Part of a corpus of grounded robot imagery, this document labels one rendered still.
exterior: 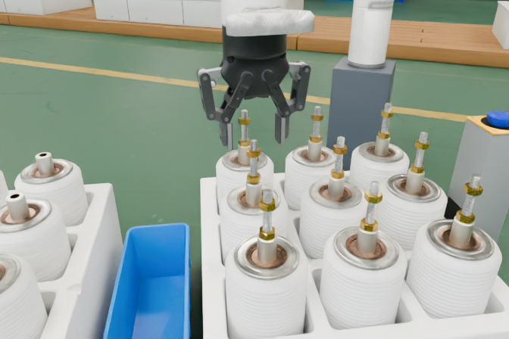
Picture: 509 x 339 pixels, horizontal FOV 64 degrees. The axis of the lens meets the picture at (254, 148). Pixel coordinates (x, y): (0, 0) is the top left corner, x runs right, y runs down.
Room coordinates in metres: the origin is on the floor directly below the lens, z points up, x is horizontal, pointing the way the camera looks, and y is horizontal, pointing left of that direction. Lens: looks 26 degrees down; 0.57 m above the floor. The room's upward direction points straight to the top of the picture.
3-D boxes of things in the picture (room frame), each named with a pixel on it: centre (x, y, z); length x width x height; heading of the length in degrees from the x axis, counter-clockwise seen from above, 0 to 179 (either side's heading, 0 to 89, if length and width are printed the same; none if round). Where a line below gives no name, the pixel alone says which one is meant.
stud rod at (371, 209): (0.38, -0.13, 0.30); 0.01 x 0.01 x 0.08
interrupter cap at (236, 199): (0.48, 0.00, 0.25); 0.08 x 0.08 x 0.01
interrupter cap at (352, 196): (0.50, -0.12, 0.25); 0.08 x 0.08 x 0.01
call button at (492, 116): (0.61, -0.39, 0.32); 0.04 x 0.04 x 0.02
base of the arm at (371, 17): (1.03, -0.28, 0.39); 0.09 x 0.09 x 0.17; 68
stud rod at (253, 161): (0.48, 0.00, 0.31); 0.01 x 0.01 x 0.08
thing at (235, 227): (0.48, 0.00, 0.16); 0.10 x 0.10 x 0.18
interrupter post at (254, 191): (0.48, 0.00, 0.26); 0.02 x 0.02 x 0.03
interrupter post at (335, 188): (0.50, -0.12, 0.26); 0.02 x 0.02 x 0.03
